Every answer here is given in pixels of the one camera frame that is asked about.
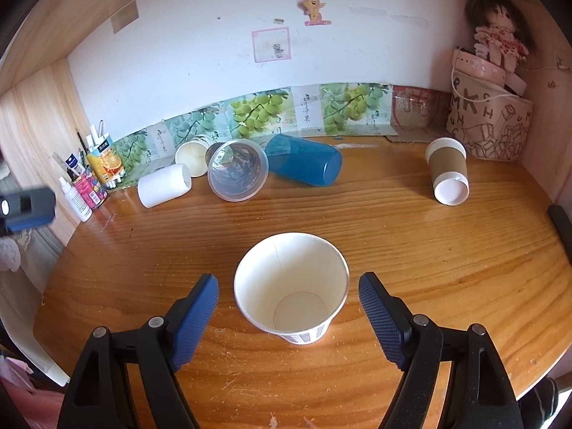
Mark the orange juice carton holder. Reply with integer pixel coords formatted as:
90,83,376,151
87,134,125,188

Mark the plain white cup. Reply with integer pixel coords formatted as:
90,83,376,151
137,163,193,208

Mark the grape print cardboard panel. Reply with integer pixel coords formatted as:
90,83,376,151
107,83,398,188

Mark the clear plastic cup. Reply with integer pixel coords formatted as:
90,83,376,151
206,139,270,202

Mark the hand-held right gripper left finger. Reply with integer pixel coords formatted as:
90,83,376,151
57,272,220,429

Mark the white squeeze bottle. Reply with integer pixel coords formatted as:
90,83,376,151
58,176,93,223

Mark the white lace cloth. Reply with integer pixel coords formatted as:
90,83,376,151
0,236,22,273

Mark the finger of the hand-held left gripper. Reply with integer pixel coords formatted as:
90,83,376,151
0,187,57,235

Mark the clear plastic container red print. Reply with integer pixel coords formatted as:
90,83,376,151
392,87,450,131

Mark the pink patterned box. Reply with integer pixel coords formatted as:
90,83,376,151
450,47,508,85

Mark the black chair part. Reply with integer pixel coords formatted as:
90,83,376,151
549,204,572,269

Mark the blue plastic cup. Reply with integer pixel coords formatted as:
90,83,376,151
265,133,343,187

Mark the yellow cartoon wall sticker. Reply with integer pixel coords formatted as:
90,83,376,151
301,0,332,26

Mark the pink square wall sticker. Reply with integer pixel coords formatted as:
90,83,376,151
251,27,292,63

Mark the pink cloth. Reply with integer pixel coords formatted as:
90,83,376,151
0,357,68,429

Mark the brown tape patch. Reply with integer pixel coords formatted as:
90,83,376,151
110,1,138,34

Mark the white paper cup striped base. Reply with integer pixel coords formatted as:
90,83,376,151
233,232,350,346

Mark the brown sleeve paper cup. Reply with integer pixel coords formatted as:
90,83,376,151
424,137,471,207

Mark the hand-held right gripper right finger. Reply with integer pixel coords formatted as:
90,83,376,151
358,272,524,429

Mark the pink tube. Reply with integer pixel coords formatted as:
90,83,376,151
71,172,108,210

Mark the rag doll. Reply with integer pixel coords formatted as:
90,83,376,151
465,0,537,72

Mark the beige letter print bag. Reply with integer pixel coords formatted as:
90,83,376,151
446,71,534,162

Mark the cream paper cup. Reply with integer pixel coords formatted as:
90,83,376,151
174,136,224,177

